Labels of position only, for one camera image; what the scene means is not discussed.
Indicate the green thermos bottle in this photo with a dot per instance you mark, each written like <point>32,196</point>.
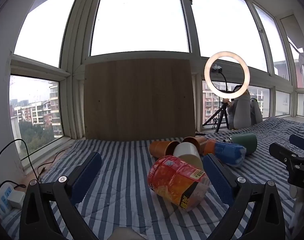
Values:
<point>244,142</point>

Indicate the white power strip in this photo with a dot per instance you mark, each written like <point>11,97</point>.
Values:
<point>1,201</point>

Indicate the brown cup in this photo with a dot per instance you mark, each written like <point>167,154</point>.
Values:
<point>195,142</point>

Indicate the white cup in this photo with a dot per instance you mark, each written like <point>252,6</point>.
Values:
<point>187,151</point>

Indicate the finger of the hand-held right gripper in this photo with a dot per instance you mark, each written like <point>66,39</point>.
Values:
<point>284,153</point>
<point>302,142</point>

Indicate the white charger plug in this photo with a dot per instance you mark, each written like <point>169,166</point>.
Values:
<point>16,200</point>

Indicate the blue striped blanket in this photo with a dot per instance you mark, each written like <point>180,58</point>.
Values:
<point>124,180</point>

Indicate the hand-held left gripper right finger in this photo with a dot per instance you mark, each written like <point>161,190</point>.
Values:
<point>217,177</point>

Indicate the wooden board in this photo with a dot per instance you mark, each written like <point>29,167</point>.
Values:
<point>139,100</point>

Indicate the black gooseneck phone holder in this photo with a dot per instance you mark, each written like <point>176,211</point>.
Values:
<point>224,78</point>

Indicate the red printed plastic cup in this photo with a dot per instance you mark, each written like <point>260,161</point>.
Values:
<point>178,180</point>

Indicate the black tripod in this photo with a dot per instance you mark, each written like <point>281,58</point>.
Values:
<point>222,112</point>

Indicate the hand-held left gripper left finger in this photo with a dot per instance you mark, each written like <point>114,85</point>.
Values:
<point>84,173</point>

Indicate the grey plush penguin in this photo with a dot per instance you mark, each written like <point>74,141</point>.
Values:
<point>242,112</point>

